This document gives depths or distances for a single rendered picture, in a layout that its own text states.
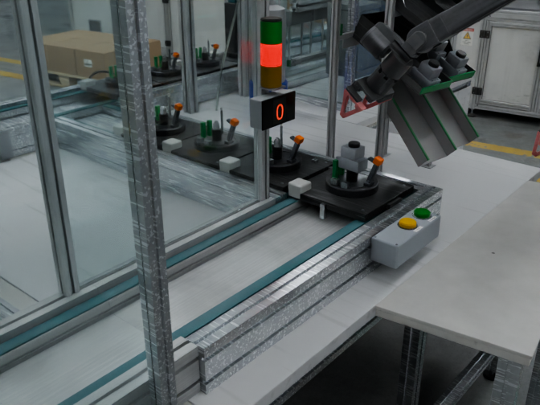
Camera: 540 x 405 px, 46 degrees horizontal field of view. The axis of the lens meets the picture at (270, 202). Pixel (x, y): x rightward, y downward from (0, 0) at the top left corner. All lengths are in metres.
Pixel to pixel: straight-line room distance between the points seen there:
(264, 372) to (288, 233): 0.45
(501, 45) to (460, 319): 4.37
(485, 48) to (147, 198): 4.95
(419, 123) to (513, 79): 3.78
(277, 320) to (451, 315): 0.38
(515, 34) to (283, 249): 4.32
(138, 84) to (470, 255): 1.07
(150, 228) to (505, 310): 0.86
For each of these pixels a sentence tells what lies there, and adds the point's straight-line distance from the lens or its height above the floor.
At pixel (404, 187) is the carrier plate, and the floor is 0.97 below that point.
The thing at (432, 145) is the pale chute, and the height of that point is 1.02.
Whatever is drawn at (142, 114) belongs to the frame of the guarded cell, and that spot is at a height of 1.41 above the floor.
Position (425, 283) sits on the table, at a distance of 1.51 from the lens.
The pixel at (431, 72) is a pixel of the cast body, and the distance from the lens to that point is 1.77.
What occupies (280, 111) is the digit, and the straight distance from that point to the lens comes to 1.53.
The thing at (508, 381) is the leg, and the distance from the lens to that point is 1.43.
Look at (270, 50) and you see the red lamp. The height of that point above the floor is 1.35.
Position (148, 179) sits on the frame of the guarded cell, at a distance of 0.85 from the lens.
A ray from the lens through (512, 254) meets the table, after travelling 1.70.
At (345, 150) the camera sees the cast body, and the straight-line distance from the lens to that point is 1.64.
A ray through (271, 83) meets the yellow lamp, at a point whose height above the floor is 1.27.
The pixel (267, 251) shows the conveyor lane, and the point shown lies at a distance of 1.48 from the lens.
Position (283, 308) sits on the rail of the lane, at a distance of 1.26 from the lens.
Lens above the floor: 1.64
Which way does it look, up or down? 25 degrees down
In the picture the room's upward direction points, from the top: straight up
